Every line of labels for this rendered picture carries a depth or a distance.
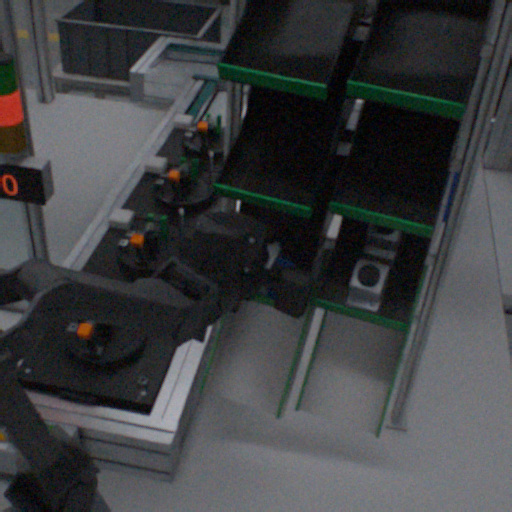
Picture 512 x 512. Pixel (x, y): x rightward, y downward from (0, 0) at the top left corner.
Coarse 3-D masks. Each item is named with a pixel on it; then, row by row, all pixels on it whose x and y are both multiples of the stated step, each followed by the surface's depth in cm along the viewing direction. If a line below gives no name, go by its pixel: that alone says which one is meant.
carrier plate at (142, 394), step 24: (48, 336) 121; (24, 360) 116; (48, 360) 116; (72, 360) 116; (144, 360) 118; (168, 360) 118; (24, 384) 113; (48, 384) 112; (72, 384) 112; (96, 384) 113; (120, 384) 113; (144, 408) 111
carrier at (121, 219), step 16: (112, 224) 147; (128, 224) 147; (144, 224) 149; (160, 224) 150; (112, 240) 144; (128, 240) 140; (144, 240) 137; (160, 240) 142; (176, 240) 142; (96, 256) 139; (112, 256) 140; (128, 256) 137; (160, 256) 138; (176, 256) 138; (96, 272) 135; (112, 272) 136; (128, 272) 136; (144, 272) 134; (176, 288) 133
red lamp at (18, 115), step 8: (8, 96) 107; (16, 96) 108; (0, 104) 107; (8, 104) 107; (16, 104) 109; (0, 112) 108; (8, 112) 108; (16, 112) 109; (0, 120) 109; (8, 120) 109; (16, 120) 110
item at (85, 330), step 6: (84, 324) 109; (90, 324) 110; (78, 330) 108; (84, 330) 108; (90, 330) 108; (84, 336) 108; (90, 336) 109; (90, 342) 111; (96, 342) 113; (90, 348) 113; (96, 348) 114
